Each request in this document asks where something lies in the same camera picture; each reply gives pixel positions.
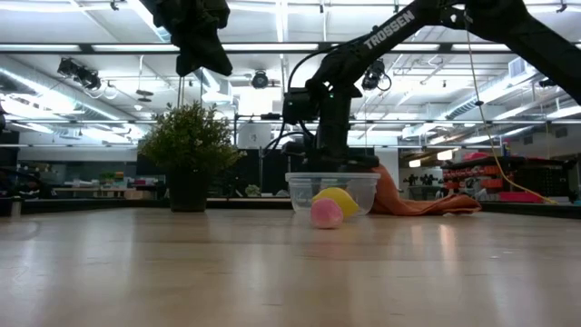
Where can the green potted plant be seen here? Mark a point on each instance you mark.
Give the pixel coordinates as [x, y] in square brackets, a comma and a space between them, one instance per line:
[188, 150]

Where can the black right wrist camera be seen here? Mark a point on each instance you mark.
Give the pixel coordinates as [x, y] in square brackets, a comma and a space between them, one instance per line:
[298, 105]

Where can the black overhead frame beam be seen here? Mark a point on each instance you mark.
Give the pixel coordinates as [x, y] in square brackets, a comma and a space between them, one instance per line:
[254, 46]

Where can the yellow toy lemon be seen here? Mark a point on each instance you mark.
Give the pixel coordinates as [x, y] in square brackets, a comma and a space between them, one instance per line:
[342, 197]

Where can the orange cloth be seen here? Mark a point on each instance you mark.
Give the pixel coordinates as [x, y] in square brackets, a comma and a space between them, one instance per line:
[408, 204]

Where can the red storage shelf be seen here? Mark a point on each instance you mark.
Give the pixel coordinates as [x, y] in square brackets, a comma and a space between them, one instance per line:
[504, 181]

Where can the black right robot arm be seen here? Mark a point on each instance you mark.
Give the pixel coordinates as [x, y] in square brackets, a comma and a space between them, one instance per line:
[390, 32]

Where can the pink toy ball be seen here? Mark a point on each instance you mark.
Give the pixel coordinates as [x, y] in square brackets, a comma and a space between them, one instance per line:
[326, 214]

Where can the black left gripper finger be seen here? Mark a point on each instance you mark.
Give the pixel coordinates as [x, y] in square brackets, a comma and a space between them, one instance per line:
[202, 59]

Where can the clear plastic tupperware container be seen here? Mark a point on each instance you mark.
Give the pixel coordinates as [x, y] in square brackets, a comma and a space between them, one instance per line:
[299, 193]

